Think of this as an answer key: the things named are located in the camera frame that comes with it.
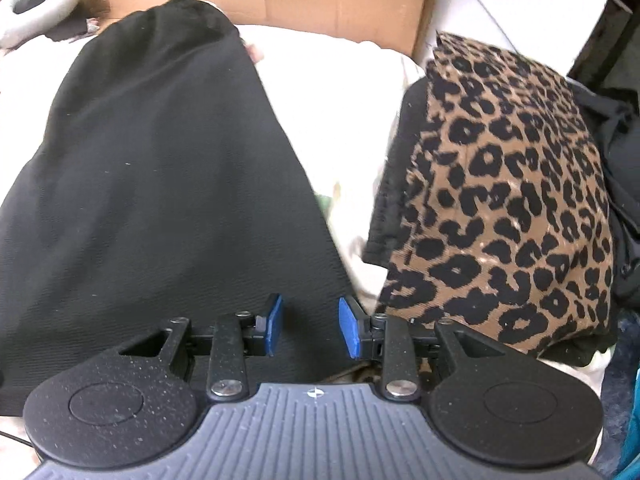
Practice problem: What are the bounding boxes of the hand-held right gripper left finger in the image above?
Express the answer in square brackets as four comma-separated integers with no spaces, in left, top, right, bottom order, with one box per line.
[120,294,284,402]

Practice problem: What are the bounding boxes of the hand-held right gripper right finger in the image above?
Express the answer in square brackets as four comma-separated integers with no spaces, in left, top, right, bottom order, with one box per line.
[338,296,526,402]

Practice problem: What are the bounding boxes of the black drawstring shorts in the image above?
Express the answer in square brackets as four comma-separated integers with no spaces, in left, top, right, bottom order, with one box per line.
[0,0,373,418]

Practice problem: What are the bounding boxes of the leopard print garment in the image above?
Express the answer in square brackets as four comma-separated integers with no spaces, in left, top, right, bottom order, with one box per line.
[350,30,616,386]

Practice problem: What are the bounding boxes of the cream bear print blanket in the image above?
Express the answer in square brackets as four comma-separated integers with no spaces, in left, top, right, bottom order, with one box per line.
[0,5,616,480]

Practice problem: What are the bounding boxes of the teal printed cloth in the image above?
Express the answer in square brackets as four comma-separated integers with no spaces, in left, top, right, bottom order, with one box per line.
[600,310,640,480]

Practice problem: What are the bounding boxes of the black cloth heap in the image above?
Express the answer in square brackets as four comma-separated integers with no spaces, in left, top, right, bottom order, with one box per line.
[567,80,640,311]

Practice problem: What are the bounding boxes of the small black cloth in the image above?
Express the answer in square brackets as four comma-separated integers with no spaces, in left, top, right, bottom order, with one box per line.
[47,10,106,43]

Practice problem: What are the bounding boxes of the grey neck pillow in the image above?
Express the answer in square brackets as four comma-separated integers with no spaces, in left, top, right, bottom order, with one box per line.
[0,0,82,51]

